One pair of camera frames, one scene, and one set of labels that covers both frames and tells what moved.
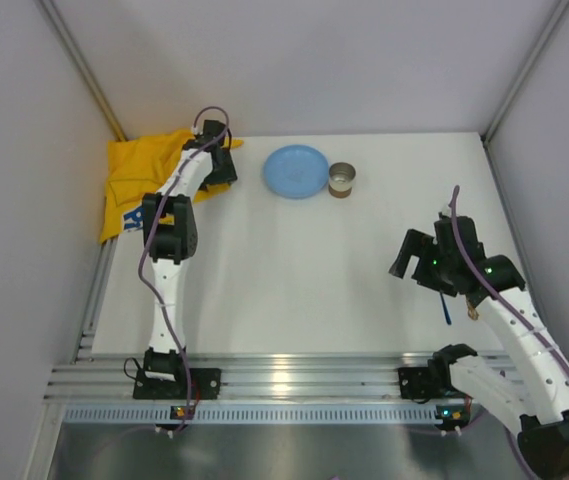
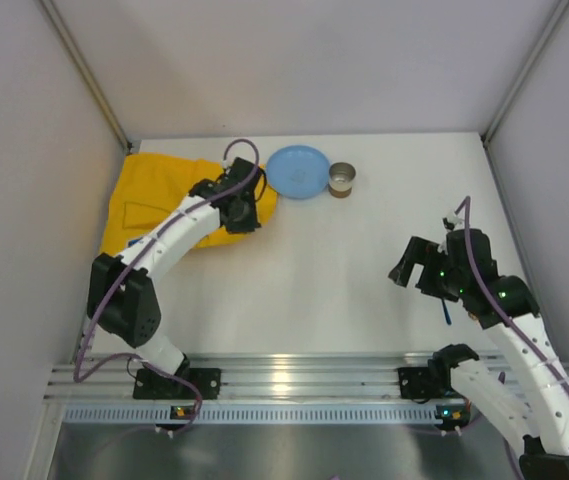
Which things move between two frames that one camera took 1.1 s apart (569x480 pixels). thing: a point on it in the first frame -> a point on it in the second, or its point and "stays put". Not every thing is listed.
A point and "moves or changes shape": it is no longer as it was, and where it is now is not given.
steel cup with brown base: (341, 177) stays put
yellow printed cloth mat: (141, 166) moves or changes shape
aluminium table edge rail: (245, 377) stays put
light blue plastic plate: (296, 171) stays put
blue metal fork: (446, 309) stays put
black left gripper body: (225, 171) -> (243, 176)
